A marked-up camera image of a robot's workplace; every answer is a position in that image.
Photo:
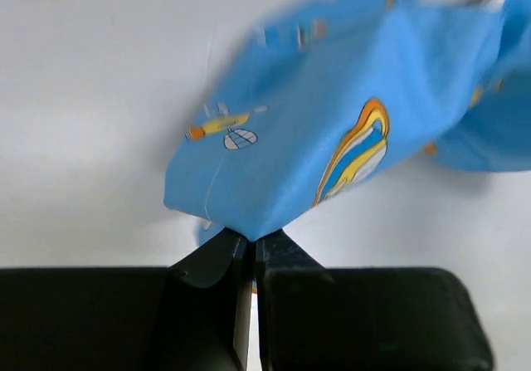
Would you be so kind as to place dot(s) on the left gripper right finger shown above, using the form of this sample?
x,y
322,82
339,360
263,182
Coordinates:
x,y
293,307

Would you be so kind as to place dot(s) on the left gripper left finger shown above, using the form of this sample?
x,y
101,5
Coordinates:
x,y
203,321

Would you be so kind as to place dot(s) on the blue space-print cloth placemat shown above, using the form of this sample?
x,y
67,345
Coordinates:
x,y
333,92

